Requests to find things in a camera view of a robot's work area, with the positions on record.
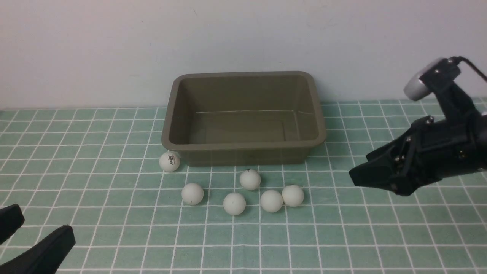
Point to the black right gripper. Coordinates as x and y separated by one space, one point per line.
426 153

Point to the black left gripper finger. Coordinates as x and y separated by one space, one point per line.
11 219
45 257

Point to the white ping-pong ball with logo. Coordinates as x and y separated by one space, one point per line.
169 162

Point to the green checked tablecloth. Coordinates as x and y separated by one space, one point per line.
98 170

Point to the white ball with black mark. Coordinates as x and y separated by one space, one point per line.
250 179

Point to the olive green plastic bin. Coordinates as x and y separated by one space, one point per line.
243 118

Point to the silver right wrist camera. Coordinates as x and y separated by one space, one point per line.
438 78

